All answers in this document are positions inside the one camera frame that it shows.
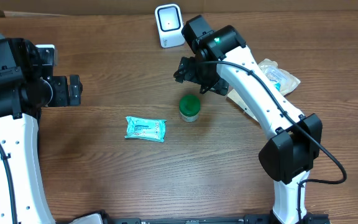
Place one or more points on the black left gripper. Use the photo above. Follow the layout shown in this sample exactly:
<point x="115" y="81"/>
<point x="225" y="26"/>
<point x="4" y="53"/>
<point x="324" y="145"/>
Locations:
<point x="64" y="98"/>

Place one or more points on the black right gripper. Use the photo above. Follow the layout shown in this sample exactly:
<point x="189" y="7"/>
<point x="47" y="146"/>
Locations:
<point x="188" y="73"/>

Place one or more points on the green lid plastic jar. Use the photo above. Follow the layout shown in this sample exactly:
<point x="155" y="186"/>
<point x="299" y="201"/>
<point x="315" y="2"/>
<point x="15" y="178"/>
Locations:
<point x="189" y="108"/>

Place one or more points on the teal wet wipes pack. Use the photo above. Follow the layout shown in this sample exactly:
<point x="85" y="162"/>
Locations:
<point x="146" y="129"/>

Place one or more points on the teal tissue packet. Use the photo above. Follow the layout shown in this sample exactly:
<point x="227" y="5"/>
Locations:
<point x="276" y="83"/>

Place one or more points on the beige snack pouch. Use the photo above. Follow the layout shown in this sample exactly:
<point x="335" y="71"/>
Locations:
<point x="271" y="70"/>

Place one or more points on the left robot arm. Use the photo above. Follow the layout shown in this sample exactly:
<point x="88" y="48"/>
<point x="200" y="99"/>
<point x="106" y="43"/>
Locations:
<point x="27" y="84"/>

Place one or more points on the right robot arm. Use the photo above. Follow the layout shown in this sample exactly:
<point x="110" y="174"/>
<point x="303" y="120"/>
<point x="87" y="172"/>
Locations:
<point x="221" y="60"/>

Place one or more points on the white barcode scanner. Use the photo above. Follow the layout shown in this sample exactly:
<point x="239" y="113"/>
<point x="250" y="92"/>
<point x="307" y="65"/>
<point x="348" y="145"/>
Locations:
<point x="169" y="25"/>

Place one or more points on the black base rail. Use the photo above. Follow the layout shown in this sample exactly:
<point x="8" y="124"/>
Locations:
<point x="247" y="219"/>

